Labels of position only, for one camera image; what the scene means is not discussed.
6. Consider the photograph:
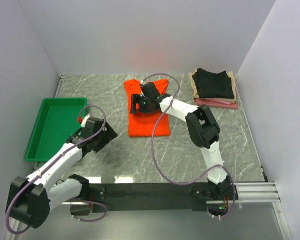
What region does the green plastic tray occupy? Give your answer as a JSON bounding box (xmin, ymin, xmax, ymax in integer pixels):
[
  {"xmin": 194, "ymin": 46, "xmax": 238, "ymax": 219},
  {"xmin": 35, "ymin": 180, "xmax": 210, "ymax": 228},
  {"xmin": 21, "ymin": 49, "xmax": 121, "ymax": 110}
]
[{"xmin": 25, "ymin": 97, "xmax": 88, "ymax": 162}]

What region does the black folded t-shirt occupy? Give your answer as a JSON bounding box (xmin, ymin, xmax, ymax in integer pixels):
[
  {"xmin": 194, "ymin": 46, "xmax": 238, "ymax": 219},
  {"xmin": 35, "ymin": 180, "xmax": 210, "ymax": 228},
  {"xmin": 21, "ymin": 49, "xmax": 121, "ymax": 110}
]
[{"xmin": 192, "ymin": 68, "xmax": 235, "ymax": 99}]

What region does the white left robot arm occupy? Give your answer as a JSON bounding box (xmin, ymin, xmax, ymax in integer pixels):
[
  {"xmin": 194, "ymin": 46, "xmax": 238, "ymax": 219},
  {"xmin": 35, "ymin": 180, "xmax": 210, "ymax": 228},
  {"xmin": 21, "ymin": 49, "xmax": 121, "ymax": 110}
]
[{"xmin": 6, "ymin": 116, "xmax": 118, "ymax": 231}]

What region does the aluminium frame rail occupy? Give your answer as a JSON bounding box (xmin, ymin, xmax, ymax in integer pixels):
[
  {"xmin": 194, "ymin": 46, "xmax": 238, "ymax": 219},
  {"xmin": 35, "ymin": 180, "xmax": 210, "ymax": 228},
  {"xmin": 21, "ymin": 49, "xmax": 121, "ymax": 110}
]
[{"xmin": 2, "ymin": 181, "xmax": 294, "ymax": 240}]

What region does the orange t-shirt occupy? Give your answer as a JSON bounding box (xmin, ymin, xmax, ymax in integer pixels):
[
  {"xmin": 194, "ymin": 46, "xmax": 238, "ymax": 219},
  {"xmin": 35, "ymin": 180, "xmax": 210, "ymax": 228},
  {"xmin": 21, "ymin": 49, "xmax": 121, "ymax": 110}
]
[{"xmin": 124, "ymin": 79, "xmax": 171, "ymax": 138}]

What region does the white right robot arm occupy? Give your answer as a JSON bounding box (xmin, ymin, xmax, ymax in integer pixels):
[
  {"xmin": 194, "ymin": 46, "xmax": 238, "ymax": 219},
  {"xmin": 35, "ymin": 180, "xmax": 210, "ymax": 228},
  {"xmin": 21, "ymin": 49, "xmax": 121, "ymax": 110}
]
[{"xmin": 130, "ymin": 82, "xmax": 237, "ymax": 201}]

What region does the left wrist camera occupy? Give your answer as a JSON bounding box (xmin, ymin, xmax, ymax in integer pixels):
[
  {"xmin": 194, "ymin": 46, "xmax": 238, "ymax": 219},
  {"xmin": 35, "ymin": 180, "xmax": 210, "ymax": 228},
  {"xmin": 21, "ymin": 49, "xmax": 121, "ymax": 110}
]
[{"xmin": 77, "ymin": 114, "xmax": 90, "ymax": 128}]

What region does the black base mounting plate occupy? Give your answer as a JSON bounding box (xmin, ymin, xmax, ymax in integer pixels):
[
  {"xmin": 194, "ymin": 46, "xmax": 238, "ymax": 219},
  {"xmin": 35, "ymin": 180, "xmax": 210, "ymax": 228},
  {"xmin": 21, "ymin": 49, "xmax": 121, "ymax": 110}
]
[{"xmin": 60, "ymin": 183, "xmax": 239, "ymax": 216}]

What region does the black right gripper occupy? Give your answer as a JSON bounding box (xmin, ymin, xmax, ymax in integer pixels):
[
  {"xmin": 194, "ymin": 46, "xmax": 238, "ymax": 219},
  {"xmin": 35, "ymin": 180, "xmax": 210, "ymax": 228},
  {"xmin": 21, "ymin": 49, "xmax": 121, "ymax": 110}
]
[{"xmin": 130, "ymin": 94, "xmax": 155, "ymax": 114}]

